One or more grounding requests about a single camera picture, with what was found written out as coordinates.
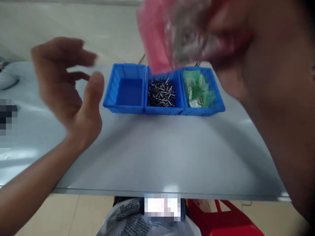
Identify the pink plastic bag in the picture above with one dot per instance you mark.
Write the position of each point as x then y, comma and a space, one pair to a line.
172, 32

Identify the blue bin with rivets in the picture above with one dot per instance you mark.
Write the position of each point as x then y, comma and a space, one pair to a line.
180, 98

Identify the person's right hand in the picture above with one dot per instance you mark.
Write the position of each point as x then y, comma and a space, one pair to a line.
265, 41

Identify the pile of green plastic bags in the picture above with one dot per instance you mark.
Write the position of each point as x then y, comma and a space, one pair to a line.
198, 91

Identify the red plastic stool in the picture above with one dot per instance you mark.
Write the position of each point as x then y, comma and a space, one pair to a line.
221, 218

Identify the blue bin with green bags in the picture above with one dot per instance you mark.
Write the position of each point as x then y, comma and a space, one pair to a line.
217, 98

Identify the person's left hand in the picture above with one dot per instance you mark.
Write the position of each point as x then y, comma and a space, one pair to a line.
64, 98

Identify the pile of metal rivets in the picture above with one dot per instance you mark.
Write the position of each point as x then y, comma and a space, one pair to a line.
161, 93

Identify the empty blue plastic bin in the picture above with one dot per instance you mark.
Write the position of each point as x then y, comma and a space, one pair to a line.
128, 92

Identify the white rounded object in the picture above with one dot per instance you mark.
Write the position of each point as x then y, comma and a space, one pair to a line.
7, 81

